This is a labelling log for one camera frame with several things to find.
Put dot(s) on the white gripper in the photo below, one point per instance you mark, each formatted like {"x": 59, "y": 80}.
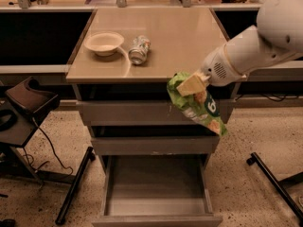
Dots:
{"x": 214, "y": 69}

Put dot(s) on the green rice chip bag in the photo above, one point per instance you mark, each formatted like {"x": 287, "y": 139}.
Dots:
{"x": 201, "y": 108}

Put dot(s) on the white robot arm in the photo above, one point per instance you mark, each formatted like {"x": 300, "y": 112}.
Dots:
{"x": 278, "y": 15}

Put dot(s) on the grey drawer cabinet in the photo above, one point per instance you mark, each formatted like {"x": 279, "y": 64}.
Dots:
{"x": 180, "y": 40}

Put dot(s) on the top grey drawer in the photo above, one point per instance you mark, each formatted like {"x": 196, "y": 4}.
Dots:
{"x": 131, "y": 113}

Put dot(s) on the bottom open grey drawer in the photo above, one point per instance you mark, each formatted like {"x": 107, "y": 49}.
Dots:
{"x": 156, "y": 191}

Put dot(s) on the middle grey drawer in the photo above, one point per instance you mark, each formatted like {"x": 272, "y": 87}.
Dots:
{"x": 162, "y": 145}

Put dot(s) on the crushed soda can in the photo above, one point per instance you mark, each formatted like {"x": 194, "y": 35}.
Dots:
{"x": 139, "y": 50}

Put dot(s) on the black right stand leg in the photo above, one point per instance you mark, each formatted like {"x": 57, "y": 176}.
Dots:
{"x": 281, "y": 186}

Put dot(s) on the black stand leg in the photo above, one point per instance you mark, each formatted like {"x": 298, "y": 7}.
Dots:
{"x": 281, "y": 186}
{"x": 88, "y": 156}

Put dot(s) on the white paper bowl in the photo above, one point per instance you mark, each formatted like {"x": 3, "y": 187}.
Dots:
{"x": 104, "y": 43}

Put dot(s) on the black left stand leg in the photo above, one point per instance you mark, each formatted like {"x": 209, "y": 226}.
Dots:
{"x": 88, "y": 156}

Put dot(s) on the dark brown headset holder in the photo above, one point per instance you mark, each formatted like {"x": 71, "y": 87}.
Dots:
{"x": 29, "y": 100}

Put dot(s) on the black side table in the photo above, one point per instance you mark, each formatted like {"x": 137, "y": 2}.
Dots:
{"x": 12, "y": 163}

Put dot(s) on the black headphones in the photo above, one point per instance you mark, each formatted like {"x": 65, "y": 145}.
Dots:
{"x": 7, "y": 119}

